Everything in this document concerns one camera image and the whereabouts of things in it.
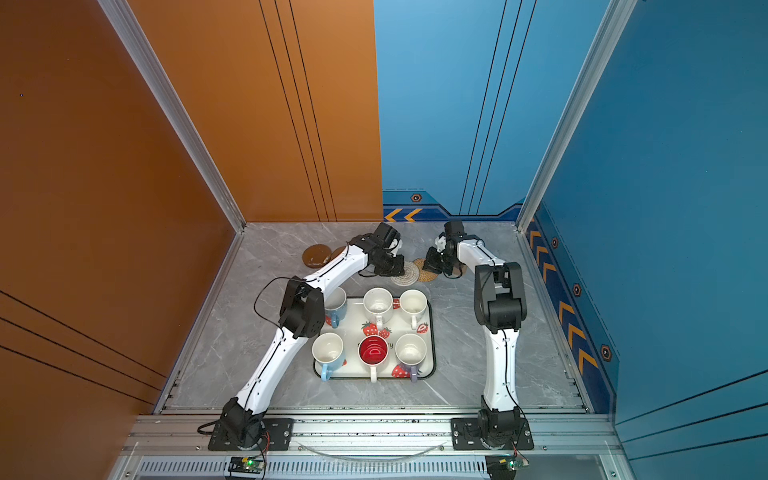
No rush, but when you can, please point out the woven rattan round coaster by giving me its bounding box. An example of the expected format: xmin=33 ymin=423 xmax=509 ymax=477
xmin=413 ymin=258 xmax=439 ymax=283

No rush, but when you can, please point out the right aluminium corner post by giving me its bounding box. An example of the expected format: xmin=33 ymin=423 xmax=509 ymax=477
xmin=515 ymin=0 xmax=637 ymax=233

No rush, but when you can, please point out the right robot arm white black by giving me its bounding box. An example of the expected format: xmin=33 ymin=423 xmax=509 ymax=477
xmin=424 ymin=220 xmax=532 ymax=450

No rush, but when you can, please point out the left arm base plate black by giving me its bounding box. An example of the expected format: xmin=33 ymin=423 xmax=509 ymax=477
xmin=207 ymin=418 xmax=294 ymax=452

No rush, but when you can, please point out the red interior mug front middle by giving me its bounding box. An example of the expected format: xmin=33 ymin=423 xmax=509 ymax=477
xmin=358 ymin=335 xmax=389 ymax=383

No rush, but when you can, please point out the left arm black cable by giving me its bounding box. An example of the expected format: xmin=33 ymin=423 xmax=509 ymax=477
xmin=253 ymin=275 xmax=295 ymax=328

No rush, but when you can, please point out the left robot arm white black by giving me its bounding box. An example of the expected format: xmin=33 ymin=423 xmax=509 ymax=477
xmin=208 ymin=223 xmax=404 ymax=451

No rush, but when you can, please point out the white strawberry tray black rim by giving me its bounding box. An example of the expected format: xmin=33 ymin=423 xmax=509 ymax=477
xmin=312 ymin=296 xmax=437 ymax=380

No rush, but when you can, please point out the aluminium front rail frame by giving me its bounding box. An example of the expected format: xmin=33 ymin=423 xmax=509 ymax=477
xmin=108 ymin=409 xmax=634 ymax=479

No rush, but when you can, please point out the white mug back right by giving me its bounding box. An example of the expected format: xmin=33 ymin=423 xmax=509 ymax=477
xmin=399 ymin=289 xmax=428 ymax=330

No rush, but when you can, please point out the dark brown wooden round coaster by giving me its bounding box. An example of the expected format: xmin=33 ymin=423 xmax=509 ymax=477
xmin=302 ymin=244 xmax=332 ymax=269

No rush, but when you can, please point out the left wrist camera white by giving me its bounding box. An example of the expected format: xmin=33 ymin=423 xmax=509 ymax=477
xmin=386 ymin=235 xmax=402 ymax=256

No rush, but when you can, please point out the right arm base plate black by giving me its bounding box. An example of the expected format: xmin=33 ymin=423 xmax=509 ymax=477
xmin=451 ymin=418 xmax=535 ymax=451

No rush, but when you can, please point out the white speckled mug back middle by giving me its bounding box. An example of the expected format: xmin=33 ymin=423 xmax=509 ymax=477
xmin=363 ymin=287 xmax=394 ymax=331

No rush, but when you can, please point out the light brown wooden round coaster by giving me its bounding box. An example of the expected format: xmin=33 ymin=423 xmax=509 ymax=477
xmin=330 ymin=245 xmax=347 ymax=260

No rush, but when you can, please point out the left green circuit board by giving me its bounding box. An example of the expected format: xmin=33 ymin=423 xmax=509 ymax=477
xmin=227 ymin=456 xmax=266 ymax=480

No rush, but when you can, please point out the green circuit board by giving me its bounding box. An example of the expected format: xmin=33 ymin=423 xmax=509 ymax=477
xmin=227 ymin=456 xmax=266 ymax=480
xmin=485 ymin=456 xmax=530 ymax=480

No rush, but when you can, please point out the paw shaped wooden coaster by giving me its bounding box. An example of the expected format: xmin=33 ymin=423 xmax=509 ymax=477
xmin=452 ymin=264 xmax=467 ymax=277

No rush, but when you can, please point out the clear cable on rail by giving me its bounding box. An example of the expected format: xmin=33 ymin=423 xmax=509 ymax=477
xmin=295 ymin=441 xmax=448 ymax=463

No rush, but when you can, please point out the blue mug back left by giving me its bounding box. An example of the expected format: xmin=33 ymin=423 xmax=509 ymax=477
xmin=324 ymin=287 xmax=347 ymax=329

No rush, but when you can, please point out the purple handled mug front right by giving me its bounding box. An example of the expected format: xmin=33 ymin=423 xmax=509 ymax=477
xmin=395 ymin=333 xmax=427 ymax=382

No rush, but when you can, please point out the aluminium corner post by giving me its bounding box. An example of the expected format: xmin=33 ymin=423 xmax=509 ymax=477
xmin=515 ymin=0 xmax=637 ymax=233
xmin=98 ymin=0 xmax=246 ymax=234

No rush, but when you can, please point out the multicolour woven rope coaster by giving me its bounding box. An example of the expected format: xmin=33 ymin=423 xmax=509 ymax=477
xmin=391 ymin=261 xmax=420 ymax=287

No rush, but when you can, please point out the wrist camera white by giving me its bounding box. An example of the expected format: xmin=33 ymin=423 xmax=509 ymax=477
xmin=435 ymin=233 xmax=447 ymax=252
xmin=386 ymin=235 xmax=402 ymax=256

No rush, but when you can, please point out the light blue mug front left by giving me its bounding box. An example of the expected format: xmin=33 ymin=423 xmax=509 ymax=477
xmin=312 ymin=332 xmax=346 ymax=381

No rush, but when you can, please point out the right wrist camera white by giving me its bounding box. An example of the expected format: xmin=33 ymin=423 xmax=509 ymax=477
xmin=435 ymin=233 xmax=447 ymax=252

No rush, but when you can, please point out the right green circuit board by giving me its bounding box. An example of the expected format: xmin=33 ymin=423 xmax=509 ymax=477
xmin=485 ymin=456 xmax=530 ymax=480

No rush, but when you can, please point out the left aluminium corner post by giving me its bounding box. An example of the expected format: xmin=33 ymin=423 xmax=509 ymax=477
xmin=98 ymin=0 xmax=246 ymax=234

